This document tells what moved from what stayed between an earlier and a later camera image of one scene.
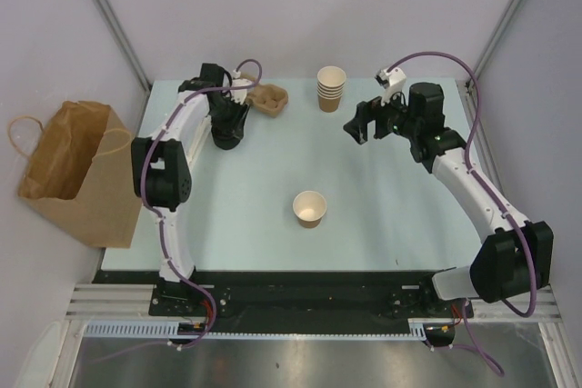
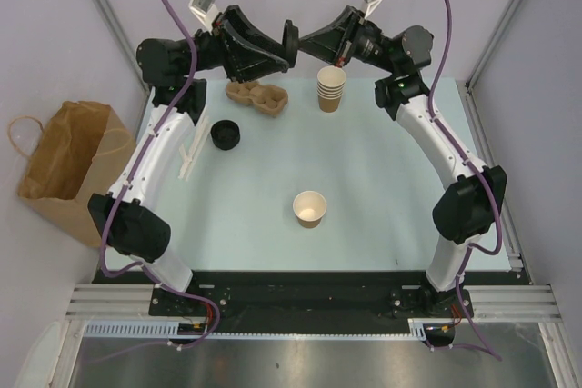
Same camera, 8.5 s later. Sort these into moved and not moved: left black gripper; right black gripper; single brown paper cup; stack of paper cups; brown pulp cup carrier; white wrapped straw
Moved: left black gripper; right black gripper
Not moved: stack of paper cups; white wrapped straw; brown pulp cup carrier; single brown paper cup
